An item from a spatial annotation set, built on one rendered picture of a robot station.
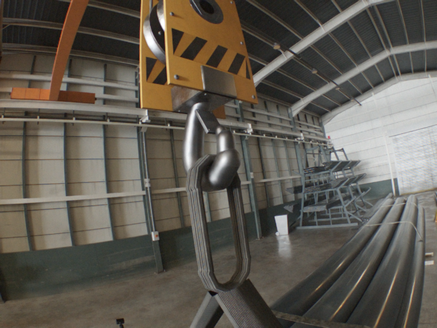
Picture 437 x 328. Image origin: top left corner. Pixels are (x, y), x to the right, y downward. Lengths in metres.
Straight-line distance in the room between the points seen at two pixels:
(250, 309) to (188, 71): 0.42
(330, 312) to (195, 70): 0.76
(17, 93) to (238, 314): 8.49
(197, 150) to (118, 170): 8.61
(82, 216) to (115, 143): 2.94
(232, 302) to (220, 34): 0.51
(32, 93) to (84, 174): 3.32
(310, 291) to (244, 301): 0.58
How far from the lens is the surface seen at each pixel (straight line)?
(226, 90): 0.43
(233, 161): 0.38
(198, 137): 0.45
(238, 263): 0.47
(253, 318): 0.44
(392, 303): 0.88
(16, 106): 8.51
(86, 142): 8.95
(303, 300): 0.94
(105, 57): 10.28
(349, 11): 12.01
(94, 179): 8.74
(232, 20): 0.59
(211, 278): 0.40
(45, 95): 8.54
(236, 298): 0.44
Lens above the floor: 2.67
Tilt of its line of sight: 7 degrees up
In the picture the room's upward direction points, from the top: 8 degrees counter-clockwise
